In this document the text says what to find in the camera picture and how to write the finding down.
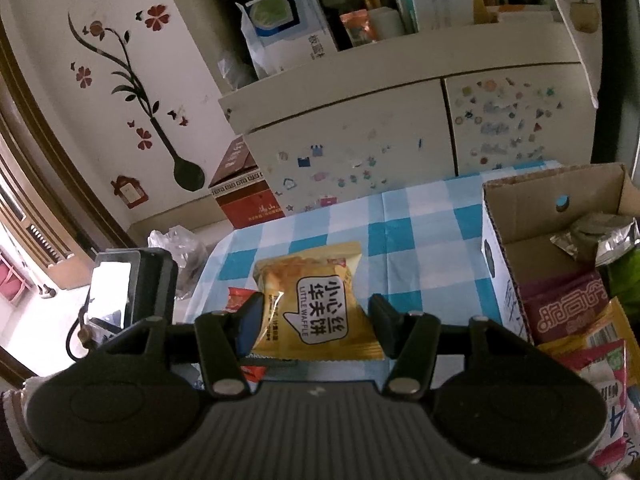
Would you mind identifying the red and brown carton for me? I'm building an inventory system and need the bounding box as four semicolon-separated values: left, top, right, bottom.
207;135;273;230

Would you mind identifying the grey plastic bag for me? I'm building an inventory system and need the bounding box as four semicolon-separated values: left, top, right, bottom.
217;50;257;92

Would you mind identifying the wall switch with red sticker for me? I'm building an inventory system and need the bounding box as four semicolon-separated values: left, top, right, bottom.
111;175;150;210

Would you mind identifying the printed cardboard box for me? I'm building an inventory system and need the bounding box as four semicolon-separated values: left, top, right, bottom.
481;162;640;346

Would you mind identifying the white and blue bag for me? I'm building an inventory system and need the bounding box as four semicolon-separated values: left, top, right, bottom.
235;0;341;81

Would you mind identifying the pink and white snack packet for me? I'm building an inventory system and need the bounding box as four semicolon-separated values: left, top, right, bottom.
565;340;640;476

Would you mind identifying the purple snack packet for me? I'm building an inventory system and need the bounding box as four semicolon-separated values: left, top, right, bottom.
520;271;608;345

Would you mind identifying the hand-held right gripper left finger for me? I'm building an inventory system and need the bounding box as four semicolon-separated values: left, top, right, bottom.
55;291;266;397

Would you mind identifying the clear plastic bag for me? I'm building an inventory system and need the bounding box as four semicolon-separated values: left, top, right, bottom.
147;226;208;301

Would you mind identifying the yellow waffle packet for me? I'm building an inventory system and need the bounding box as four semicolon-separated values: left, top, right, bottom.
251;241;386;362

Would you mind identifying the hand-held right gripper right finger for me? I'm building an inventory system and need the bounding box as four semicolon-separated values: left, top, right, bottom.
367;294;566;397

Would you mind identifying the brown wooden door frame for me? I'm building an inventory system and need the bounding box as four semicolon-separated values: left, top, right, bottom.
0;15;133;291

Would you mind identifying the cream cabinet with stickers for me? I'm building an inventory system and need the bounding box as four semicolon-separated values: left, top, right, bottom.
217;10;598;218

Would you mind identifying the black vase flower wall sticker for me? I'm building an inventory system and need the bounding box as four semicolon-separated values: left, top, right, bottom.
67;0;206;192

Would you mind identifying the silver foil snack packet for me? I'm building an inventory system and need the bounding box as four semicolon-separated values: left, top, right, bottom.
550;212;640;267

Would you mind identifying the black cable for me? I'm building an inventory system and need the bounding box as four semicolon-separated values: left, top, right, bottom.
67;310;101;362

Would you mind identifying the yellow barcode snack packet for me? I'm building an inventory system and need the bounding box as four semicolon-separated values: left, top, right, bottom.
537;296;640;371

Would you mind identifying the green snack packet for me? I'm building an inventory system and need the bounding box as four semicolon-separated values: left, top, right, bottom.
605;250;640;306

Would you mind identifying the orange foil packet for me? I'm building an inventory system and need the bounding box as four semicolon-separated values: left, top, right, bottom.
340;10;373;46

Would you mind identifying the blue checked tablecloth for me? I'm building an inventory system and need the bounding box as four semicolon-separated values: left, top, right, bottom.
182;160;561;391

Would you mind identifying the red snack packet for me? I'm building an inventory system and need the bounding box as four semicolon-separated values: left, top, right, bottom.
227;286;268;383

